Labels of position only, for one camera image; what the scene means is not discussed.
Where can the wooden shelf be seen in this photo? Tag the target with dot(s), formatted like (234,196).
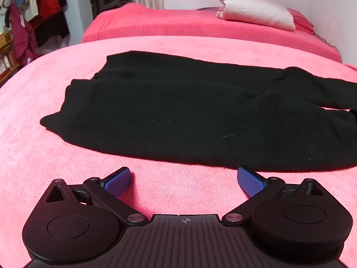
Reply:
(7,58)

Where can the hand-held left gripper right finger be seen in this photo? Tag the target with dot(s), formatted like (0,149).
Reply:
(250,182)

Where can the folded red cloth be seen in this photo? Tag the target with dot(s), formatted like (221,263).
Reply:
(302,22)

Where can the bed with red cover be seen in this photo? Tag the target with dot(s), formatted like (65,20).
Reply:
(167,22)

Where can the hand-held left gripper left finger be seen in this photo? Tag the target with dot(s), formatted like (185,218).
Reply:
(118,182)

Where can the black hanging garment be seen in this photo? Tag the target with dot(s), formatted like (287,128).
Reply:
(54,28)

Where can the black pants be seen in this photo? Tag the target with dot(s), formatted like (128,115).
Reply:
(178,117)

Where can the magenta hanging garment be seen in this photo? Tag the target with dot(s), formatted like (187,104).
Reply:
(23,37)

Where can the pale pink pillow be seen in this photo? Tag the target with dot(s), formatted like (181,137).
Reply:
(256,9)

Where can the pink fleece blanket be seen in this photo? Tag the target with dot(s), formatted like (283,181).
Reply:
(41,159)

